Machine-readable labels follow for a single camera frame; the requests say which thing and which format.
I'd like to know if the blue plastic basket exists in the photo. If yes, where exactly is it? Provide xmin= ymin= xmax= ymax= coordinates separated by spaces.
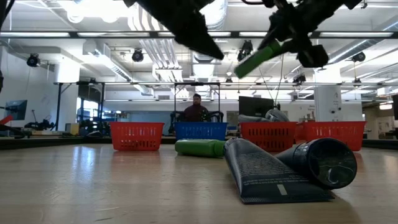
xmin=173 ymin=121 xmax=229 ymax=142

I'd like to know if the black monitor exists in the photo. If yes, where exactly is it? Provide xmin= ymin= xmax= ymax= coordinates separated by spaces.
xmin=238 ymin=95 xmax=275 ymax=118

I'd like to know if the black overhead rig beam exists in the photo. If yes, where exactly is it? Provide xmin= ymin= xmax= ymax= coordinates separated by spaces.
xmin=0 ymin=30 xmax=398 ymax=39

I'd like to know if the white pillar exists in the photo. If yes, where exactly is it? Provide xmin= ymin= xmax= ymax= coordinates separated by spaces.
xmin=313 ymin=67 xmax=343 ymax=123

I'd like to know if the red plastic basket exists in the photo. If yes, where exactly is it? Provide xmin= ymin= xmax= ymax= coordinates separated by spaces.
xmin=238 ymin=121 xmax=299 ymax=153
xmin=295 ymin=121 xmax=368 ymax=152
xmin=109 ymin=121 xmax=165 ymax=152

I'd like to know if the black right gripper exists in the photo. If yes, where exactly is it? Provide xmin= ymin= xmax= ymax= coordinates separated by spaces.
xmin=257 ymin=0 xmax=343 ymax=68

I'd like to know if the black ceiling spotlight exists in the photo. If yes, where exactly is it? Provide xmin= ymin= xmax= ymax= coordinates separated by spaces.
xmin=236 ymin=39 xmax=254 ymax=62
xmin=26 ymin=53 xmax=41 ymax=68
xmin=292 ymin=73 xmax=307 ymax=86
xmin=351 ymin=51 xmax=367 ymax=63
xmin=131 ymin=48 xmax=145 ymax=63

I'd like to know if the black toiletry tube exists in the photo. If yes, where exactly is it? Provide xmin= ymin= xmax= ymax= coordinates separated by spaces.
xmin=223 ymin=137 xmax=335 ymax=205
xmin=275 ymin=138 xmax=358 ymax=190

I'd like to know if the blue-screen monitor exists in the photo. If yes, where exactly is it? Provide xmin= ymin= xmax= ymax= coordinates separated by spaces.
xmin=4 ymin=99 xmax=29 ymax=121

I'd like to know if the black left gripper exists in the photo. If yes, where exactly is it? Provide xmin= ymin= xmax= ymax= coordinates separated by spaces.
xmin=123 ymin=0 xmax=225 ymax=61

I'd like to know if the person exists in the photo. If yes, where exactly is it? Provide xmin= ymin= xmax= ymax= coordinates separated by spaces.
xmin=181 ymin=93 xmax=211 ymax=123

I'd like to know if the green travel bottle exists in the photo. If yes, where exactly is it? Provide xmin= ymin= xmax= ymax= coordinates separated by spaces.
xmin=233 ymin=39 xmax=282 ymax=80
xmin=174 ymin=138 xmax=226 ymax=159

